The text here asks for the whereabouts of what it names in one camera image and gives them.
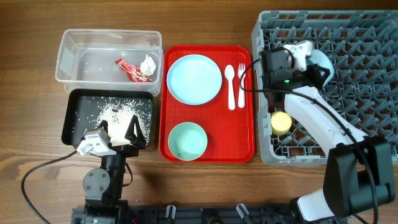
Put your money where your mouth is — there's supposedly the red snack wrapper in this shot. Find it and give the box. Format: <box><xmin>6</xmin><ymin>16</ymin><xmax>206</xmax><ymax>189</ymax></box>
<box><xmin>115</xmin><ymin>58</ymin><xmax>152</xmax><ymax>82</ymax></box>

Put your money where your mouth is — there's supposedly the left black cable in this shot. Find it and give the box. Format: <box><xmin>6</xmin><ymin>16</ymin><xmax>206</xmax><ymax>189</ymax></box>
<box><xmin>20</xmin><ymin>150</ymin><xmax>77</xmax><ymax>224</ymax></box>

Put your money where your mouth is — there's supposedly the red serving tray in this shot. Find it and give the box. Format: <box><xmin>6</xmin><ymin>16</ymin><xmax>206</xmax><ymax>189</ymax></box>
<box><xmin>159</xmin><ymin>45</ymin><xmax>255</xmax><ymax>163</ymax></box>

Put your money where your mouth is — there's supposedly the rice food waste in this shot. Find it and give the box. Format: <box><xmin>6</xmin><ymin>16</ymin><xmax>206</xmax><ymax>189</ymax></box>
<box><xmin>71</xmin><ymin>96</ymin><xmax>152</xmax><ymax>146</ymax></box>

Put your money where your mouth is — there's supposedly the black plastic tray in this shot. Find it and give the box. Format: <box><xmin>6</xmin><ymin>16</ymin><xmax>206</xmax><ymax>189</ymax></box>
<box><xmin>61</xmin><ymin>89</ymin><xmax>153</xmax><ymax>146</ymax></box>

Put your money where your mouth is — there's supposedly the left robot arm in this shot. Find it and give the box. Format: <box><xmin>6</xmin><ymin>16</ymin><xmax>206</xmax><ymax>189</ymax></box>
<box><xmin>74</xmin><ymin>115</ymin><xmax>146</xmax><ymax>224</ymax></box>

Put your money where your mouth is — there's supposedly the yellow cup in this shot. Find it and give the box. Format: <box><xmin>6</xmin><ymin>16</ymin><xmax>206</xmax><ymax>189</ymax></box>
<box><xmin>271</xmin><ymin>111</ymin><xmax>292</xmax><ymax>136</ymax></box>

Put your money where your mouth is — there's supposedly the white plastic spoon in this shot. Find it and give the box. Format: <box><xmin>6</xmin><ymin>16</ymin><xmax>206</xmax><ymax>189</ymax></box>
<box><xmin>224</xmin><ymin>65</ymin><xmax>236</xmax><ymax>110</ymax></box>

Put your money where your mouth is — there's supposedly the white plastic fork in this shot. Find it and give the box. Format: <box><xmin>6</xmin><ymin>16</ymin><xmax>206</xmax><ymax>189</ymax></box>
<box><xmin>237</xmin><ymin>63</ymin><xmax>246</xmax><ymax>109</ymax></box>

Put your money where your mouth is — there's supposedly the clear plastic bin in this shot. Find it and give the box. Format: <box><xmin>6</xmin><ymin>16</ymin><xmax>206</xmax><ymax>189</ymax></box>
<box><xmin>55</xmin><ymin>29</ymin><xmax>163</xmax><ymax>96</ymax></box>

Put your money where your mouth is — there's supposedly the white tissue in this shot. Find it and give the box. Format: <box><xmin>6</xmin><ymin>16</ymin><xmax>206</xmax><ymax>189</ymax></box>
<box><xmin>140</xmin><ymin>55</ymin><xmax>156</xmax><ymax>76</ymax></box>

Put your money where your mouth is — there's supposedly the light blue bowl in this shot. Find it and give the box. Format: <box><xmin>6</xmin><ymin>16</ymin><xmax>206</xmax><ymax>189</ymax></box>
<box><xmin>307</xmin><ymin>49</ymin><xmax>334</xmax><ymax>88</ymax></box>

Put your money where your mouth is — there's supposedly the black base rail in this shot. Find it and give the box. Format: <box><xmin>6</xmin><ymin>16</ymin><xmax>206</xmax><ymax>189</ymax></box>
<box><xmin>70</xmin><ymin>202</ymin><xmax>348</xmax><ymax>224</ymax></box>

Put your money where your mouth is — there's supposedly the light blue plate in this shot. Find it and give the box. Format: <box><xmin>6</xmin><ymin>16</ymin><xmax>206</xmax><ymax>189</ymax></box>
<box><xmin>166</xmin><ymin>54</ymin><xmax>223</xmax><ymax>106</ymax></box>

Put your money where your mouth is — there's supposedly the black cable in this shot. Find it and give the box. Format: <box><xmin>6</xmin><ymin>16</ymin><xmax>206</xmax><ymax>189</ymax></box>
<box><xmin>238</xmin><ymin>57</ymin><xmax>379</xmax><ymax>224</ymax></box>
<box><xmin>20</xmin><ymin>150</ymin><xmax>77</xmax><ymax>224</ymax></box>

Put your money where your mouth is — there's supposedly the grey dishwasher rack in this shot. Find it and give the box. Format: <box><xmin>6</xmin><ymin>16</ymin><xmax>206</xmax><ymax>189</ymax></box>
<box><xmin>251</xmin><ymin>10</ymin><xmax>397</xmax><ymax>162</ymax></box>

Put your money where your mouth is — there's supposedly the right black cable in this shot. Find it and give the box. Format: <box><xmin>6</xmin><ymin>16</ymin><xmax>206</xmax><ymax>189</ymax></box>
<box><xmin>238</xmin><ymin>57</ymin><xmax>379</xmax><ymax>224</ymax></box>

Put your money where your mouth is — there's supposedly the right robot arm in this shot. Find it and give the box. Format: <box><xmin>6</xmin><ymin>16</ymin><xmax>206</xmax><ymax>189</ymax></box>
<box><xmin>263</xmin><ymin>64</ymin><xmax>396</xmax><ymax>223</ymax></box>

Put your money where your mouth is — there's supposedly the green bowl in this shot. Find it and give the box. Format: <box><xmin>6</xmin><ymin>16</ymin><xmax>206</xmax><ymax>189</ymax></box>
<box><xmin>167</xmin><ymin>122</ymin><xmax>208</xmax><ymax>161</ymax></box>

